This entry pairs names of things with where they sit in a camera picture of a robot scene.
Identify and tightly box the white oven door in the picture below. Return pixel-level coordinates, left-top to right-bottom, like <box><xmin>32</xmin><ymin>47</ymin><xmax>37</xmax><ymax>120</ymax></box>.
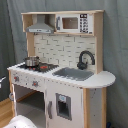
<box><xmin>9</xmin><ymin>84</ymin><xmax>16</xmax><ymax>117</ymax></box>

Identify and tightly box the wooden toy kitchen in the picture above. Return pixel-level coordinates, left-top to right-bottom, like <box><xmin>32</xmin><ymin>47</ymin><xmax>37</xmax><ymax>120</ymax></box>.
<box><xmin>8</xmin><ymin>10</ymin><xmax>115</xmax><ymax>128</ymax></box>

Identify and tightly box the grey toy sink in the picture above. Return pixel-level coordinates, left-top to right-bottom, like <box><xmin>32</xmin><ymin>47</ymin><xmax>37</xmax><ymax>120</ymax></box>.
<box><xmin>53</xmin><ymin>67</ymin><xmax>93</xmax><ymax>81</ymax></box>

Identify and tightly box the black toy faucet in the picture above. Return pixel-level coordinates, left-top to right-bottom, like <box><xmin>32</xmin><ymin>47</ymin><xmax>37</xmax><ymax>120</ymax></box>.
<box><xmin>77</xmin><ymin>50</ymin><xmax>95</xmax><ymax>70</ymax></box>

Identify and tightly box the black toy stovetop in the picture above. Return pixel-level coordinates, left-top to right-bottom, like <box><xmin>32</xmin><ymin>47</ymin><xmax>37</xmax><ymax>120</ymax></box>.
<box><xmin>21</xmin><ymin>63</ymin><xmax>57</xmax><ymax>72</ymax></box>

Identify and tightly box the silver toy pot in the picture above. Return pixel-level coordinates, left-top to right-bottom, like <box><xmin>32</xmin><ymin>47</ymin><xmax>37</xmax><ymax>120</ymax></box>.
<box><xmin>24</xmin><ymin>56</ymin><xmax>40</xmax><ymax>67</ymax></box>

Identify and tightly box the red stove knob right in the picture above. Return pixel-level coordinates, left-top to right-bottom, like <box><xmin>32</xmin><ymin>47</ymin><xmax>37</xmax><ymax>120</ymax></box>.
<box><xmin>32</xmin><ymin>81</ymin><xmax>38</xmax><ymax>87</ymax></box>

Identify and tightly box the red stove knob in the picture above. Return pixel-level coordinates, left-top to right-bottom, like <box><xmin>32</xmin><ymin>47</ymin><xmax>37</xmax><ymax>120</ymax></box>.
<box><xmin>14</xmin><ymin>76</ymin><xmax>19</xmax><ymax>82</ymax></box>
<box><xmin>32</xmin><ymin>81</ymin><xmax>38</xmax><ymax>87</ymax></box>

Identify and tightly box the white fridge door with dispenser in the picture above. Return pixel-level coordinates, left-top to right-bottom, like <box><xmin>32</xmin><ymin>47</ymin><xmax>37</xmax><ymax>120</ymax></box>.
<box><xmin>46</xmin><ymin>81</ymin><xmax>83</xmax><ymax>128</ymax></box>

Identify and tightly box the toy microwave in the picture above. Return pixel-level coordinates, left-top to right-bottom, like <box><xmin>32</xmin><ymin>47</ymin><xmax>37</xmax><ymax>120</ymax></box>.
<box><xmin>56</xmin><ymin>14</ymin><xmax>93</xmax><ymax>34</ymax></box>

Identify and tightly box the silver range hood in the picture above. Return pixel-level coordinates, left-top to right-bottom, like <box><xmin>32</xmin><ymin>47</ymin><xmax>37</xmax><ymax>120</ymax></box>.
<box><xmin>26</xmin><ymin>15</ymin><xmax>54</xmax><ymax>33</ymax></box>

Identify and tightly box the red stove knob left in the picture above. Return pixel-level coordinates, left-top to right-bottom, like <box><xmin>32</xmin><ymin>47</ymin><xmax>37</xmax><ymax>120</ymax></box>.
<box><xmin>14</xmin><ymin>76</ymin><xmax>19</xmax><ymax>82</ymax></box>

